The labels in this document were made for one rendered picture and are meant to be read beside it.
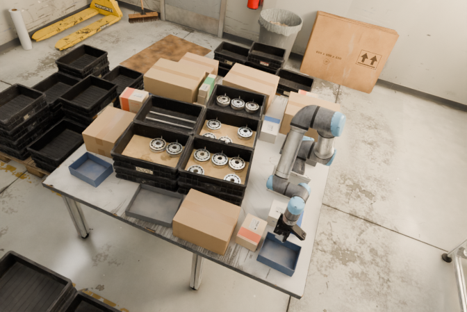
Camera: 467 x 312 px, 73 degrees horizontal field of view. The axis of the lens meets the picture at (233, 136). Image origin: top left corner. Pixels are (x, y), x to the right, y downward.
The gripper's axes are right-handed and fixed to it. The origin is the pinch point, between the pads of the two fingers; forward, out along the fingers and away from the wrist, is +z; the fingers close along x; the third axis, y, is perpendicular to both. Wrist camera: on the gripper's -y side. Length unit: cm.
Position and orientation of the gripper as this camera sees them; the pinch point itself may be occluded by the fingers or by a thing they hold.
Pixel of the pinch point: (283, 240)
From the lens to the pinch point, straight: 183.4
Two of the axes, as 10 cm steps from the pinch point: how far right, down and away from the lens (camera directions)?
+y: -9.1, -3.6, 2.0
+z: -1.3, 7.1, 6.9
